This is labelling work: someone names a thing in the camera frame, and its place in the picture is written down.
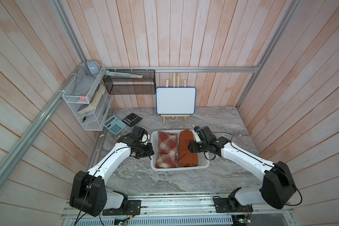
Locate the black mesh wall basket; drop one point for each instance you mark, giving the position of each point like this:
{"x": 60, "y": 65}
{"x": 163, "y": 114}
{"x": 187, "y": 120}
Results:
{"x": 131, "y": 86}

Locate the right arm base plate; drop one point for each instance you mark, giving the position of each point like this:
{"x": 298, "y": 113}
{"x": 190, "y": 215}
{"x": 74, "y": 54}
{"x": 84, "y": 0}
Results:
{"x": 228, "y": 205}

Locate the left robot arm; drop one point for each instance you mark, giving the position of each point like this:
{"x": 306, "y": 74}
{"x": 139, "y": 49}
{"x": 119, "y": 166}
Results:
{"x": 89, "y": 194}

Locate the grey computer mouse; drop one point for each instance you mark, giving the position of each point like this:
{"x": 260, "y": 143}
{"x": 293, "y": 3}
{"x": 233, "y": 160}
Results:
{"x": 93, "y": 67}

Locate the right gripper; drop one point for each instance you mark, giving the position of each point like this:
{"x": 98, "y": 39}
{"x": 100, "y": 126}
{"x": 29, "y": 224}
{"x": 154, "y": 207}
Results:
{"x": 192, "y": 148}

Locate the black calculator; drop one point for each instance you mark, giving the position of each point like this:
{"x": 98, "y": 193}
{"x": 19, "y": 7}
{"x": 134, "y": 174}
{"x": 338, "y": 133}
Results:
{"x": 132, "y": 119}

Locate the white wire shelf rack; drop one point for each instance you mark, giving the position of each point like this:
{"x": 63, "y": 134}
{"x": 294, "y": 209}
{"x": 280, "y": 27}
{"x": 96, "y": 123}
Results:
{"x": 88, "y": 98}

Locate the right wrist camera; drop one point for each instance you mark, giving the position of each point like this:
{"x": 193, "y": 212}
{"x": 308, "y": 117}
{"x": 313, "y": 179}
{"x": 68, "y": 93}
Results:
{"x": 197, "y": 129}

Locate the teal calculator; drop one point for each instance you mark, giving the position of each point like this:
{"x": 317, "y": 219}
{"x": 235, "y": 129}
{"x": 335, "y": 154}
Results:
{"x": 114, "y": 125}

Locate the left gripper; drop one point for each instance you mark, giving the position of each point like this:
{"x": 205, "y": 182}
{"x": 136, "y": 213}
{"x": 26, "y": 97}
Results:
{"x": 148, "y": 152}

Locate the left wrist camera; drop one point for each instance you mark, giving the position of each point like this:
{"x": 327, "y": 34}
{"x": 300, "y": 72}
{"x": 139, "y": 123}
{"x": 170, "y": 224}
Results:
{"x": 145, "y": 138}

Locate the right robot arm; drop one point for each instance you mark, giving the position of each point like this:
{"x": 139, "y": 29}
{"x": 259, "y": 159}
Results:
{"x": 278, "y": 186}

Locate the white board blue frame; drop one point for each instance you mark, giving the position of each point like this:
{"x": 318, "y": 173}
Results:
{"x": 175, "y": 100}

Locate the white plastic basket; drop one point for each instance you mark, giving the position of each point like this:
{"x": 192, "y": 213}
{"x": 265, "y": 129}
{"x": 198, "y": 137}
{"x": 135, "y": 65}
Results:
{"x": 202, "y": 161}

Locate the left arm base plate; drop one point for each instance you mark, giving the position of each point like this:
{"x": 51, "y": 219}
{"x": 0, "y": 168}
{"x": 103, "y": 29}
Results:
{"x": 130, "y": 207}

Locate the red plaid skirt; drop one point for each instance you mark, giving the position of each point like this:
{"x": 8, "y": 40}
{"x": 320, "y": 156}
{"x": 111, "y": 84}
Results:
{"x": 167, "y": 150}

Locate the pale green ruler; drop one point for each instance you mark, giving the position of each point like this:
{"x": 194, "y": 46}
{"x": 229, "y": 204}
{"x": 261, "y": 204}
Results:
{"x": 122, "y": 75}

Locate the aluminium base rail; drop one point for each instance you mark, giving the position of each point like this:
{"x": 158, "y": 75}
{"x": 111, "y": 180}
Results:
{"x": 180, "y": 205}

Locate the rust orange skirt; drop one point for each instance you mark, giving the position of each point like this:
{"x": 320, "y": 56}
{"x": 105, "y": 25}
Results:
{"x": 186, "y": 158}

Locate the book on shelf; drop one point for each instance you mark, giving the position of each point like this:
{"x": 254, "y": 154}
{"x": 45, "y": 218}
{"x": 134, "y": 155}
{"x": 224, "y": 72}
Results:
{"x": 85, "y": 108}

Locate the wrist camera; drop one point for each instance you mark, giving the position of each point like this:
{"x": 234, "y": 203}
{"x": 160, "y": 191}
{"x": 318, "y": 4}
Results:
{"x": 197, "y": 129}
{"x": 145, "y": 138}

